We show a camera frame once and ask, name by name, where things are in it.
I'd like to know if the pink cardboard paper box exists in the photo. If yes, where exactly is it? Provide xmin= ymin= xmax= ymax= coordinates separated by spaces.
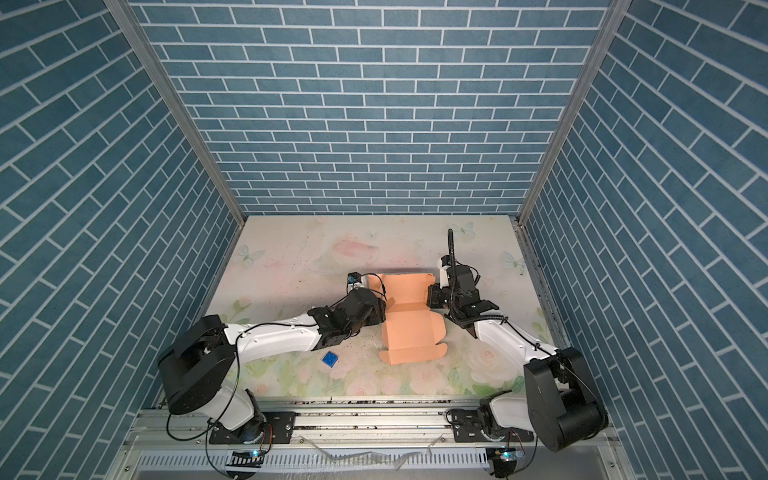
xmin=368 ymin=273 xmax=448 ymax=365

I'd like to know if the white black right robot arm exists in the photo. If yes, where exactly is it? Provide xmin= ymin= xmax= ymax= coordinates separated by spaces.
xmin=427 ymin=263 xmax=609 ymax=452

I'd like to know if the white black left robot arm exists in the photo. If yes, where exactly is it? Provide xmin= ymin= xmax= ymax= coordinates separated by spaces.
xmin=157 ymin=288 xmax=386 ymax=431

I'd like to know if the small blue cube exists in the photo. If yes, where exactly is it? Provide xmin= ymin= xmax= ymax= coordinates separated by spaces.
xmin=322 ymin=351 xmax=339 ymax=368

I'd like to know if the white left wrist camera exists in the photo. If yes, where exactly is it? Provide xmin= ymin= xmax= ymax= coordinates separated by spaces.
xmin=346 ymin=272 xmax=363 ymax=292

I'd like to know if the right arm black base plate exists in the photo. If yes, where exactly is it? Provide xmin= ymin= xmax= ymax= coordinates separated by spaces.
xmin=444 ymin=408 xmax=534 ymax=443

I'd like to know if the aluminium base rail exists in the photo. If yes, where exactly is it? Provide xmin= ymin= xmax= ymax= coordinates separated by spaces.
xmin=107 ymin=397 xmax=634 ymax=479

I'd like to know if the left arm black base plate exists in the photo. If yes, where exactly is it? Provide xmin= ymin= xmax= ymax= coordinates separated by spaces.
xmin=208 ymin=411 xmax=297 ymax=446

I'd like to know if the white ventilated cable duct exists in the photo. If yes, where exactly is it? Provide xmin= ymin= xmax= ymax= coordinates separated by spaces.
xmin=135 ymin=448 xmax=490 ymax=473

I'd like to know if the aluminium corner frame post right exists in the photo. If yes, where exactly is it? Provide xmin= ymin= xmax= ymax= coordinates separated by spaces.
xmin=517 ymin=0 xmax=631 ymax=227

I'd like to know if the aluminium corner frame post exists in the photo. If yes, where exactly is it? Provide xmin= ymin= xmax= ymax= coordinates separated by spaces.
xmin=104 ymin=0 xmax=246 ymax=227
xmin=517 ymin=0 xmax=631 ymax=227

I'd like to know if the aluminium corner frame post left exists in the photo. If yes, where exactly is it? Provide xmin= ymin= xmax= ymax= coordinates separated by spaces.
xmin=104 ymin=0 xmax=246 ymax=227

